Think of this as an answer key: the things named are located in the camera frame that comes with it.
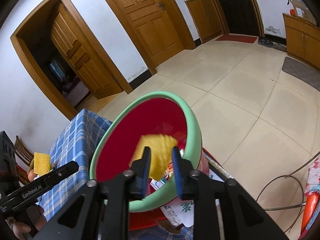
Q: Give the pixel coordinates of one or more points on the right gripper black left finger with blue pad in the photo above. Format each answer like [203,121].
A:
[101,210]

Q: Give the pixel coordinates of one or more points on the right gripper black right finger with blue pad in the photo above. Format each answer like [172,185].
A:
[222,210]

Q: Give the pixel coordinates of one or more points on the person's left hand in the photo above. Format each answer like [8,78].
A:
[20,229]

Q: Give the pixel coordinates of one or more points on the baby doll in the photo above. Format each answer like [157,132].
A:
[31,175]

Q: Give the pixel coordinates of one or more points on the wooden chair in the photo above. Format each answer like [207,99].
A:
[22,152]

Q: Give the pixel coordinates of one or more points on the orange floral object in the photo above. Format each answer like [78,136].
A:
[310,221]

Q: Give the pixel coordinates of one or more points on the blue plaid tablecloth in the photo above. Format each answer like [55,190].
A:
[77,142]

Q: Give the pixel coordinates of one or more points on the red bin green rim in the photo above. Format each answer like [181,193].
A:
[159,120]

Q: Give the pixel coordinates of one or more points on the grey floor mat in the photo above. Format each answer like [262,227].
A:
[302,71]

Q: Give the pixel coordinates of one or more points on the open wooden door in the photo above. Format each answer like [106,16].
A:
[74,47]

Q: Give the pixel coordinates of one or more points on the shoes by door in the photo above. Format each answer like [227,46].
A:
[270,44]

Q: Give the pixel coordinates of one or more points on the red doormat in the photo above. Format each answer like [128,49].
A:
[237,38]

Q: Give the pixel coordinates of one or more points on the wooden cabinet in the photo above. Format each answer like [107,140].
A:
[302,40]

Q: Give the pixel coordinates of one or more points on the dark entrance door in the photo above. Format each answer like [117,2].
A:
[240,16]

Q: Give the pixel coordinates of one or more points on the closed wooden door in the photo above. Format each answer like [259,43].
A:
[154,28]

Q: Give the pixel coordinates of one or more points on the wooden wall panel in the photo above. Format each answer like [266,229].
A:
[205,18]

